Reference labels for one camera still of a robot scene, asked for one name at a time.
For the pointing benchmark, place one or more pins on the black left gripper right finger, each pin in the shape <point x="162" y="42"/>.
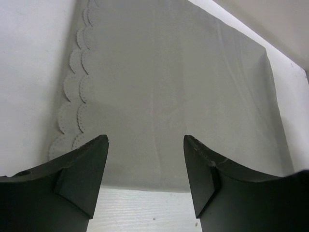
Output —
<point x="229" y="197"/>

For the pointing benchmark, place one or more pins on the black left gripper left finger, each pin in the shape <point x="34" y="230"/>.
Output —
<point x="57" y="196"/>

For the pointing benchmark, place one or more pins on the grey cloth placemat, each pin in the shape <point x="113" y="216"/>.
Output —
<point x="148" y="72"/>

